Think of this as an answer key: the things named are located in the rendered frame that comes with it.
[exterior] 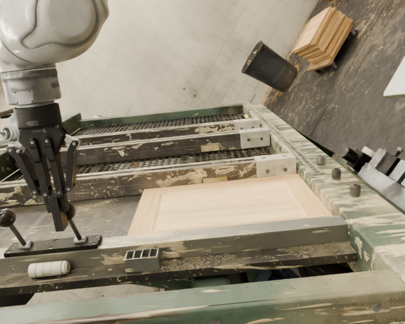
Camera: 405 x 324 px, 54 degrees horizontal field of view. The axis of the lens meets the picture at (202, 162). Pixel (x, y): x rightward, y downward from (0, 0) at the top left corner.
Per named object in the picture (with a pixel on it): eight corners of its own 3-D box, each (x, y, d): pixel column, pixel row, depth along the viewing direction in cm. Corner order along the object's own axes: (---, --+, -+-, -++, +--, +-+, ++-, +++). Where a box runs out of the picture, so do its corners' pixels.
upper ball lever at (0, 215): (35, 256, 85) (8, 218, 75) (17, 258, 85) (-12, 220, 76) (38, 240, 88) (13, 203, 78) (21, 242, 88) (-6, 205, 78)
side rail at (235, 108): (243, 121, 266) (242, 104, 263) (81, 137, 267) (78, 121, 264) (242, 119, 273) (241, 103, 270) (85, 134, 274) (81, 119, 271)
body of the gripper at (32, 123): (1, 109, 65) (14, 162, 68) (52, 103, 65) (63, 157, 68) (20, 103, 73) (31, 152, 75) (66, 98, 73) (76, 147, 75)
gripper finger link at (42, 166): (36, 139, 69) (27, 139, 69) (47, 198, 72) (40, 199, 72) (44, 134, 72) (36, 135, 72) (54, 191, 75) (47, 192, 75)
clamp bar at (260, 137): (270, 146, 166) (268, 89, 160) (-9, 175, 167) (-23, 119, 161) (267, 141, 176) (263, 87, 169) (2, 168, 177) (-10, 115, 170)
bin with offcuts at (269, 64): (305, 62, 531) (265, 36, 521) (286, 95, 533) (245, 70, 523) (292, 67, 582) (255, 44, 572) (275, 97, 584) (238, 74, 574)
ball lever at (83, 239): (90, 250, 85) (70, 212, 75) (72, 252, 85) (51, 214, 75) (92, 235, 88) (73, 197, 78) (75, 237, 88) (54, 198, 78)
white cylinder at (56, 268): (29, 281, 81) (67, 277, 81) (26, 268, 80) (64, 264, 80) (35, 273, 84) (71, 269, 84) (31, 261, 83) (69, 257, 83)
